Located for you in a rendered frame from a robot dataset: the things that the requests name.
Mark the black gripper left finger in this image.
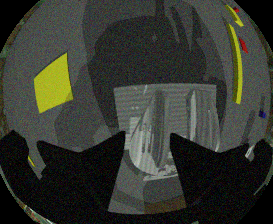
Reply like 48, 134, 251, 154
36, 131, 125, 210

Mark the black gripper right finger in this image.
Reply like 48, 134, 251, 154
169, 133, 249, 208

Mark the small blue block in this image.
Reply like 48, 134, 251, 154
258, 111, 266, 119

